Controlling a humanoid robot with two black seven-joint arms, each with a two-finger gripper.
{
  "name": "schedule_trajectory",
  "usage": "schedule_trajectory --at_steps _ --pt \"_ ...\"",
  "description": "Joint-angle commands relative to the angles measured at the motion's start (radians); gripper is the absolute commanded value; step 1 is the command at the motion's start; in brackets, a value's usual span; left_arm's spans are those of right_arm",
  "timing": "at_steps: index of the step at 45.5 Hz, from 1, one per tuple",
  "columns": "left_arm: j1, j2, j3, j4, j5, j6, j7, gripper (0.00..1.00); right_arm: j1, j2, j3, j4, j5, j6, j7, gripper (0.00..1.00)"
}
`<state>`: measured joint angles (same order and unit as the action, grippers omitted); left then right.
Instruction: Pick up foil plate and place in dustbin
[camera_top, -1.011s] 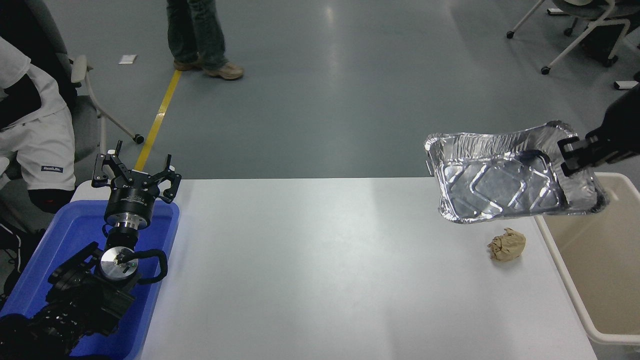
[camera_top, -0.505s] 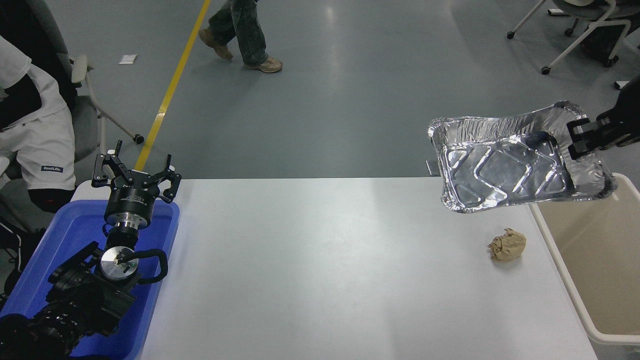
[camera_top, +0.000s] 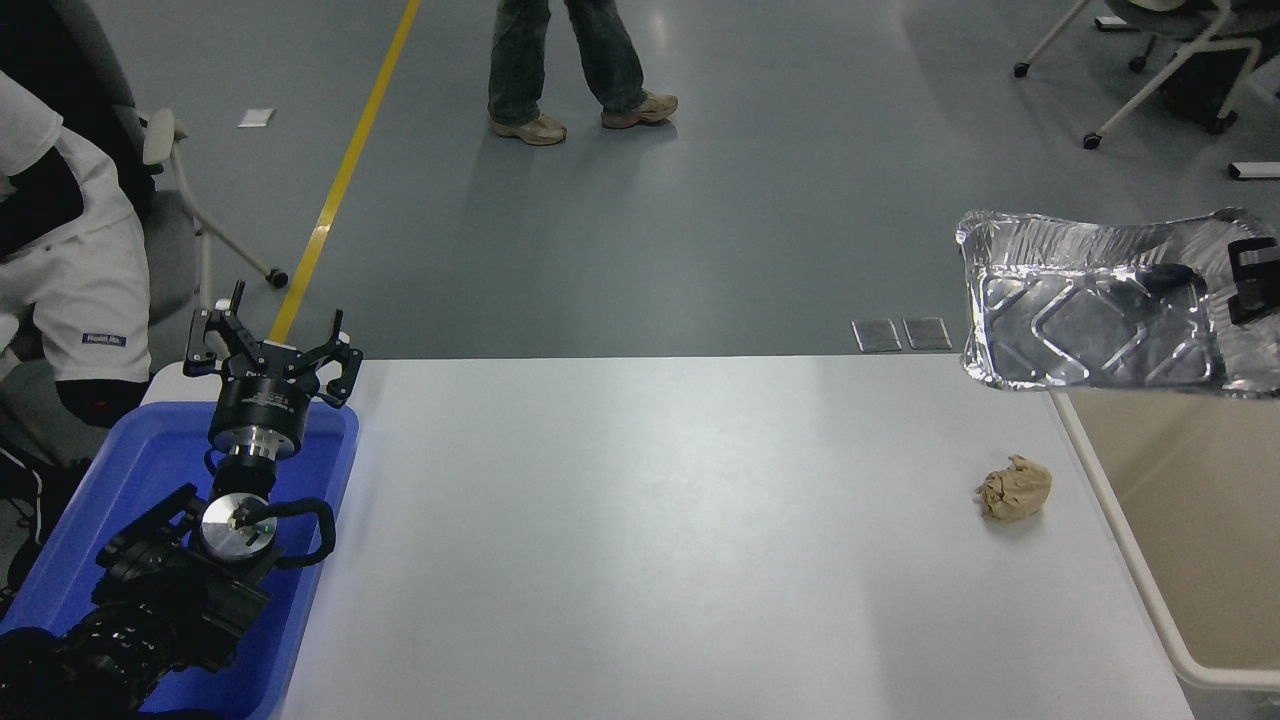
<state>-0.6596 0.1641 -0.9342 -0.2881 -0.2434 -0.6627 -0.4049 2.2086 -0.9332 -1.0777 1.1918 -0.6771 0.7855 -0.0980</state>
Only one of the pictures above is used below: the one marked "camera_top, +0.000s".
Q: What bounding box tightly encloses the crumpled tan paper ball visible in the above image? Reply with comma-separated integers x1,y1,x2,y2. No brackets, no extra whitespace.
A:
976,456,1053,524

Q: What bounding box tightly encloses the grey office chair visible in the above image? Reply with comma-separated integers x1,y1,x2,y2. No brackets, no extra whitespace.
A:
0,0,290,336

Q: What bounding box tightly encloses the seated person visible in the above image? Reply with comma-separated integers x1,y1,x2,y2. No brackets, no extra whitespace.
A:
0,75,153,596

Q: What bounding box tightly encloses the blue plastic tray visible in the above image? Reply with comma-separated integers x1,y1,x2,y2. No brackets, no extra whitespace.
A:
0,400,360,720

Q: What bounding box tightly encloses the walking person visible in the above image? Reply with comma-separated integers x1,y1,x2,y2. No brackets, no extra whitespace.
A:
487,0,680,147

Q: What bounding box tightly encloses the large pale bin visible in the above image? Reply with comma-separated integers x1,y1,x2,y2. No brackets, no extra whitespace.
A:
1050,390,1280,691

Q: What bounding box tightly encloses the silver foil plate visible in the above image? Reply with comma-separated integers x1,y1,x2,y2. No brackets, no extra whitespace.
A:
955,208,1280,400

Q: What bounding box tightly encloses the white-framed wheeled chair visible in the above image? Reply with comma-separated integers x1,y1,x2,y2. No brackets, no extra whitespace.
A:
1012,0,1280,151

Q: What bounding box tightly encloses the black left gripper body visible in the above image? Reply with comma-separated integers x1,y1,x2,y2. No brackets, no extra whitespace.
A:
210,345,321,443

